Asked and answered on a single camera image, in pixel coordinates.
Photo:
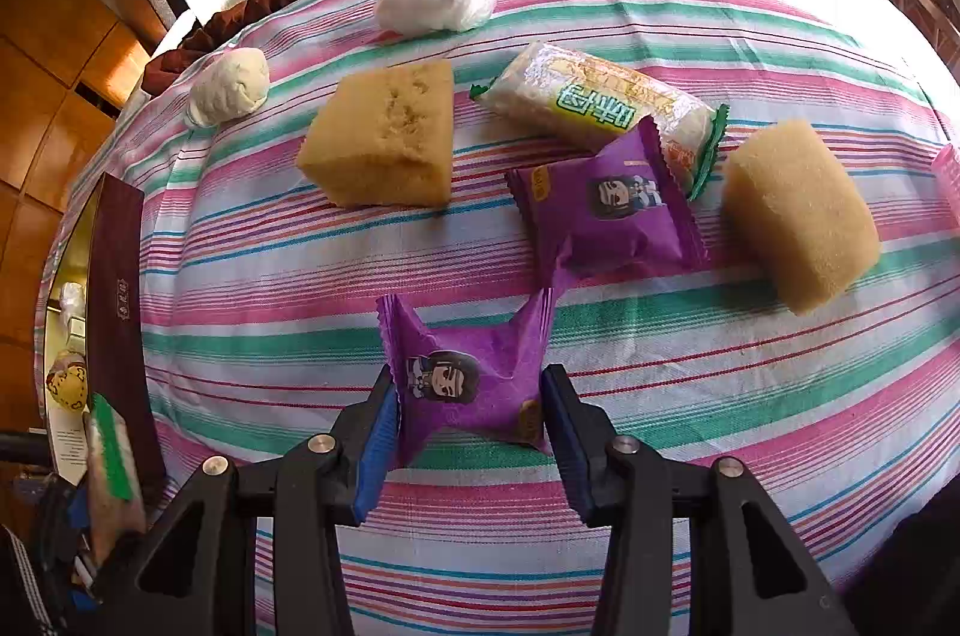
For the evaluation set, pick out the yellow sponge block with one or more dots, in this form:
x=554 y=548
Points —
x=791 y=201
x=385 y=138

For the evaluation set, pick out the yellow patterned pouch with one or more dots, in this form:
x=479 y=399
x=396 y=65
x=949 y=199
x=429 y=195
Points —
x=67 y=381

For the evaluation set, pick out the gold tin box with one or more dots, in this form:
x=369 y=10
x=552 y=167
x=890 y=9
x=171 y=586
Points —
x=89 y=303

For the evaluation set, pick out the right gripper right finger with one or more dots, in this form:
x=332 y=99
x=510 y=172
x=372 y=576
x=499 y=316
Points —
x=751 y=573

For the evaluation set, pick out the wooden wardrobe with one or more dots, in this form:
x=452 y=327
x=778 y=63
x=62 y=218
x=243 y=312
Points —
x=67 y=68

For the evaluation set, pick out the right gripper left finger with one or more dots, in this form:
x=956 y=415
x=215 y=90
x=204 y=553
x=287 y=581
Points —
x=193 y=572

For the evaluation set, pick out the purple snack packet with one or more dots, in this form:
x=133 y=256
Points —
x=593 y=215
x=481 y=380

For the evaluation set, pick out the cream sock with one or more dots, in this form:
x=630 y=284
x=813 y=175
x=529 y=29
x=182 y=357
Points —
x=234 y=86

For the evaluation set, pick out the striped bed sheet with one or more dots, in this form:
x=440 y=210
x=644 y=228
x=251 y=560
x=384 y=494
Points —
x=258 y=296

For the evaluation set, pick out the Weidan cracker packet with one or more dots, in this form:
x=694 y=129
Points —
x=590 y=102

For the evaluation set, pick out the white plastic bag ball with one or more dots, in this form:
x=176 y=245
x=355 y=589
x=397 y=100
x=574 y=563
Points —
x=415 y=18

